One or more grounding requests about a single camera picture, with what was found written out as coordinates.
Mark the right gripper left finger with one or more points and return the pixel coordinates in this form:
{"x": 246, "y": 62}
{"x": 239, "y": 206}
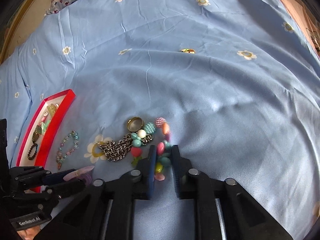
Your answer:
{"x": 105, "y": 209}

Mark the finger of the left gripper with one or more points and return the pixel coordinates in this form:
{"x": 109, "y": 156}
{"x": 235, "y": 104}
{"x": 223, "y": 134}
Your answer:
{"x": 32, "y": 178}
{"x": 65, "y": 189}

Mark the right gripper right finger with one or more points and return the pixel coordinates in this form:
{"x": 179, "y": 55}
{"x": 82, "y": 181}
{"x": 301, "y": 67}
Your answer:
{"x": 222, "y": 209}

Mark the yellow claw hair clip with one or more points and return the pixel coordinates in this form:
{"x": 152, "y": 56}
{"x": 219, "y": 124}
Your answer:
{"x": 52, "y": 108}

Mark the pink cartoon hair clip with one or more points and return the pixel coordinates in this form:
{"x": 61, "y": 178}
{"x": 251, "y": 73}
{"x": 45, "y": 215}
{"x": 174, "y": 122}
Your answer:
{"x": 45, "y": 118}

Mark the left hand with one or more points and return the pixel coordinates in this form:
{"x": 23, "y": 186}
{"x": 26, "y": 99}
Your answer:
{"x": 30, "y": 233}

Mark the red shallow box tray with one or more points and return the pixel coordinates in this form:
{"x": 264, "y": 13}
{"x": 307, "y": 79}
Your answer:
{"x": 37, "y": 154}

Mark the blue flowered bed sheet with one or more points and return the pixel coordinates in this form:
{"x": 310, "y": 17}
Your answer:
{"x": 236, "y": 80}

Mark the pink blanket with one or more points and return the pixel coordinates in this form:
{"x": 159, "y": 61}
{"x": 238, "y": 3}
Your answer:
{"x": 308, "y": 24}

